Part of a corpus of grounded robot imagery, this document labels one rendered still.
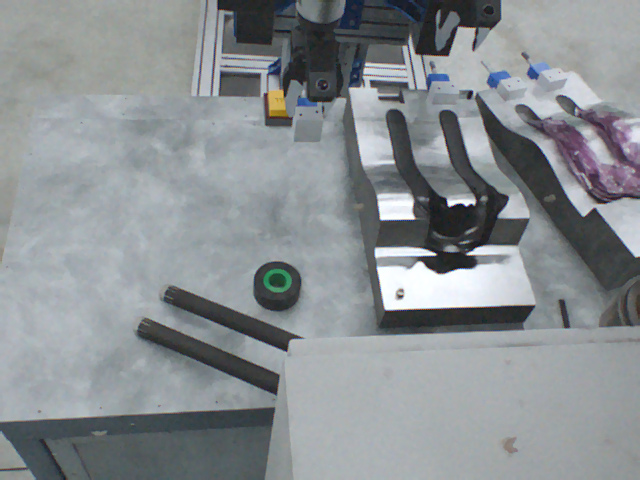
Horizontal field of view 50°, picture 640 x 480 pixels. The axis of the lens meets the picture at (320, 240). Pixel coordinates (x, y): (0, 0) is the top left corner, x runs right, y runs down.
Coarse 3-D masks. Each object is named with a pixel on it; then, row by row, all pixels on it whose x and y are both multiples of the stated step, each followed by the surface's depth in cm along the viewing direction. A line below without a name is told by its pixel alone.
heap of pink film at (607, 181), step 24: (552, 120) 137; (600, 120) 136; (624, 120) 137; (576, 144) 130; (624, 144) 134; (576, 168) 130; (600, 168) 130; (624, 168) 130; (600, 192) 128; (624, 192) 128
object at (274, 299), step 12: (276, 264) 116; (288, 264) 116; (264, 276) 114; (276, 276) 116; (288, 276) 115; (264, 288) 113; (276, 288) 113; (288, 288) 113; (264, 300) 112; (276, 300) 112; (288, 300) 112
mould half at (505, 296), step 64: (384, 128) 131; (384, 192) 115; (448, 192) 117; (512, 192) 119; (384, 256) 116; (448, 256) 118; (512, 256) 119; (384, 320) 113; (448, 320) 115; (512, 320) 117
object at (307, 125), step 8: (304, 88) 129; (304, 96) 127; (304, 104) 125; (312, 104) 125; (296, 112) 121; (304, 112) 121; (312, 112) 122; (320, 112) 122; (296, 120) 120; (304, 120) 120; (312, 120) 120; (320, 120) 121; (296, 128) 121; (304, 128) 122; (312, 128) 122; (320, 128) 122; (296, 136) 123; (304, 136) 123; (312, 136) 123; (320, 136) 124
